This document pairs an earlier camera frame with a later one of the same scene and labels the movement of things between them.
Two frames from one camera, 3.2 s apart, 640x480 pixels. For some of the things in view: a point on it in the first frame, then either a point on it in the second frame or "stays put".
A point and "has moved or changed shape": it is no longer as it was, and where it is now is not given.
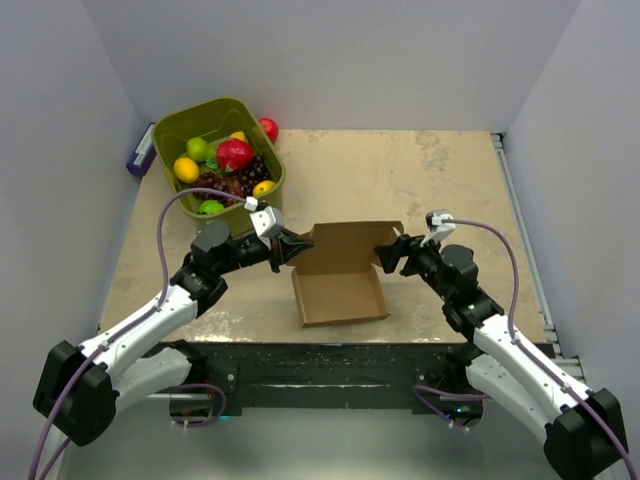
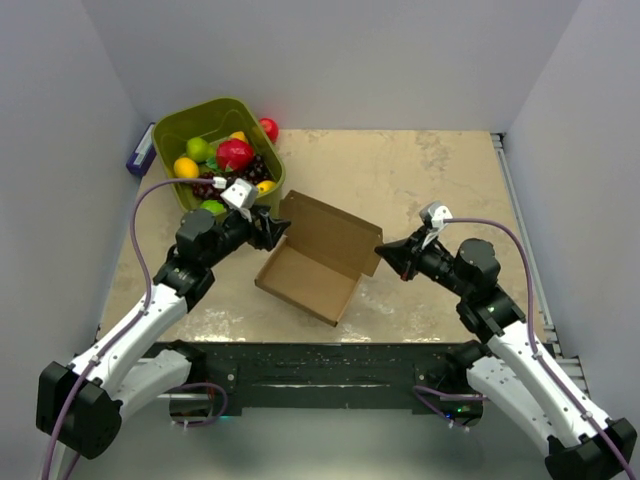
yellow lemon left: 186,169 stays put
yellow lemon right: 264,187 stays put
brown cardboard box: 336,279 has moved or changed shape
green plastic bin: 214,121 stays put
